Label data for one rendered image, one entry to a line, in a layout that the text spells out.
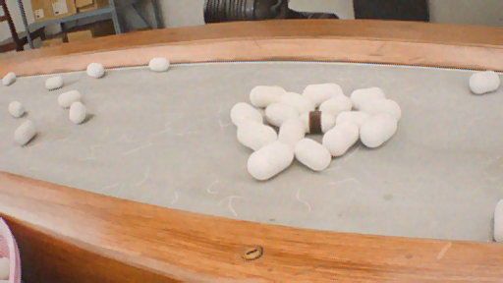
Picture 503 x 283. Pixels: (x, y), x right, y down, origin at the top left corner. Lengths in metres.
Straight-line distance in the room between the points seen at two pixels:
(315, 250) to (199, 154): 0.18
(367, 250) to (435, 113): 0.21
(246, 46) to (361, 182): 0.31
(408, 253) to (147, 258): 0.14
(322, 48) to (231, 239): 0.34
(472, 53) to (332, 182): 0.27
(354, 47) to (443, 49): 0.11
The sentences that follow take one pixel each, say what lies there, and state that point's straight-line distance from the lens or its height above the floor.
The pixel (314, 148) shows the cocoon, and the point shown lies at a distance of 0.32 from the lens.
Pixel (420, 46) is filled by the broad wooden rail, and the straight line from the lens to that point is 0.52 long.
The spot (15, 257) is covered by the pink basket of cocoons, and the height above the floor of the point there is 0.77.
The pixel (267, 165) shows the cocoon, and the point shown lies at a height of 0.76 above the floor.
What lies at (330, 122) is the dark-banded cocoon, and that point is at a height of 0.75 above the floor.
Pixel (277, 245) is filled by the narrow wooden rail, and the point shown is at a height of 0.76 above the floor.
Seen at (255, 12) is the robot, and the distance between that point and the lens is 0.83.
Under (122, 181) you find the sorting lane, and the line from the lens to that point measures 0.38.
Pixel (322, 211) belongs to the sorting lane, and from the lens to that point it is 0.29.
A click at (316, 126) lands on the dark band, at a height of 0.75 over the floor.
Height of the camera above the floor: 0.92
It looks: 29 degrees down
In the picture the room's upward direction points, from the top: 11 degrees counter-clockwise
